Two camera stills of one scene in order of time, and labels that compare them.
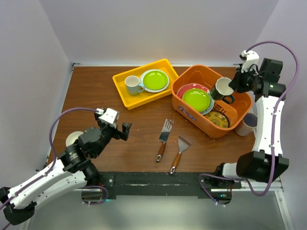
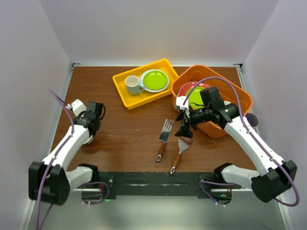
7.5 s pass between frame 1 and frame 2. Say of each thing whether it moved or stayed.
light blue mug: stayed
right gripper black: moved
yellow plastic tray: stayed
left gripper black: moved
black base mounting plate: stayed
